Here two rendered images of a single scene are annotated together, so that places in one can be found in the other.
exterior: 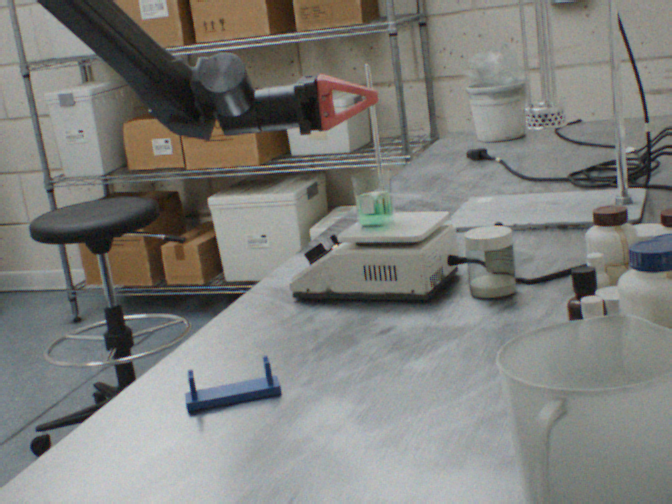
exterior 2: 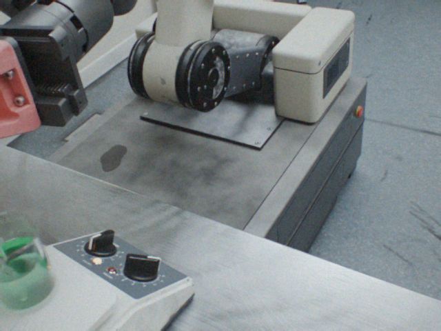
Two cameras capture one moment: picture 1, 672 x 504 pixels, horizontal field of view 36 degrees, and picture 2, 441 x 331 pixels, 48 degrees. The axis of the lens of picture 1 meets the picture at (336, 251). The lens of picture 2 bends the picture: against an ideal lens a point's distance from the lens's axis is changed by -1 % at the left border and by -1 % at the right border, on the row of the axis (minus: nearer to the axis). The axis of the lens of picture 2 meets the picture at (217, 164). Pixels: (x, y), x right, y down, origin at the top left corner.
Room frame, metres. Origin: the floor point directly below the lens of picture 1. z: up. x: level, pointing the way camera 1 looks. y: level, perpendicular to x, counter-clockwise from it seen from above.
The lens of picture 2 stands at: (1.57, -0.28, 1.17)
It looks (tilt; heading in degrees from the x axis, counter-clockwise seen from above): 39 degrees down; 105
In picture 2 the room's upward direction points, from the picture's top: 8 degrees counter-clockwise
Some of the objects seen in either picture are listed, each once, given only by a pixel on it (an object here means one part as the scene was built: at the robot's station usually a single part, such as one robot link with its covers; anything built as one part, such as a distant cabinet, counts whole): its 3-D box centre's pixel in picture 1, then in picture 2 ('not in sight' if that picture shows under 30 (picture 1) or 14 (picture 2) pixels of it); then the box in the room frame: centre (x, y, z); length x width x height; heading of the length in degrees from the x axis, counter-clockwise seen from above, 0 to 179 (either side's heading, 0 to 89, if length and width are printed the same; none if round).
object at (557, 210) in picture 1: (546, 209); not in sight; (1.63, -0.35, 0.76); 0.30 x 0.20 x 0.01; 69
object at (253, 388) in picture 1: (231, 381); not in sight; (1.03, 0.13, 0.77); 0.10 x 0.03 x 0.04; 98
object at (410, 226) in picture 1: (394, 226); (21, 316); (1.34, -0.08, 0.83); 0.12 x 0.12 x 0.01; 63
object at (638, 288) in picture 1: (658, 310); not in sight; (0.94, -0.30, 0.81); 0.07 x 0.07 x 0.13
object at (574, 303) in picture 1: (587, 314); not in sight; (1.00, -0.24, 0.80); 0.04 x 0.04 x 0.10
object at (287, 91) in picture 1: (287, 107); (32, 54); (1.36, 0.04, 1.01); 0.10 x 0.07 x 0.07; 173
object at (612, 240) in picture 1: (612, 253); not in sight; (1.18, -0.32, 0.80); 0.06 x 0.06 x 0.11
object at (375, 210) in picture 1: (373, 198); (18, 263); (1.34, -0.06, 0.87); 0.06 x 0.05 x 0.08; 2
